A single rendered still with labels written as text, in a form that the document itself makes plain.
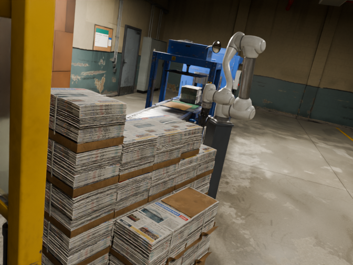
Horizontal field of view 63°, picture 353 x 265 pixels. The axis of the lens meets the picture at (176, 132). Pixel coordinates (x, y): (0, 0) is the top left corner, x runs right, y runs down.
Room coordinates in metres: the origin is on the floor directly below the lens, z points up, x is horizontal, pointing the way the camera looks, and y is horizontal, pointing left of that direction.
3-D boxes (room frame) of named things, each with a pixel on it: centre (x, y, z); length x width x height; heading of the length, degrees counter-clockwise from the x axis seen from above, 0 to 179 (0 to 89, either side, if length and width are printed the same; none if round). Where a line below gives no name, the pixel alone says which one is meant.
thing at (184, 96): (5.06, -0.13, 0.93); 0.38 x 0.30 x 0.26; 166
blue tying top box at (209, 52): (4.50, 0.00, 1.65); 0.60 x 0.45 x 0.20; 76
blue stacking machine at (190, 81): (7.13, -0.68, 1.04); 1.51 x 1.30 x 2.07; 166
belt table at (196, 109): (4.50, 0.00, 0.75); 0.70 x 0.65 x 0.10; 166
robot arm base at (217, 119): (2.85, -0.41, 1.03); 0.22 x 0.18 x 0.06; 22
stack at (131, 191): (2.03, 0.10, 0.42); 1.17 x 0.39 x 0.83; 146
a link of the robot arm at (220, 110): (2.82, -0.43, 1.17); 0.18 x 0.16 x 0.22; 54
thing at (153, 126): (1.92, 0.18, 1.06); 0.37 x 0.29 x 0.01; 54
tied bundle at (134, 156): (1.68, 0.34, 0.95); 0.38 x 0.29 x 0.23; 55
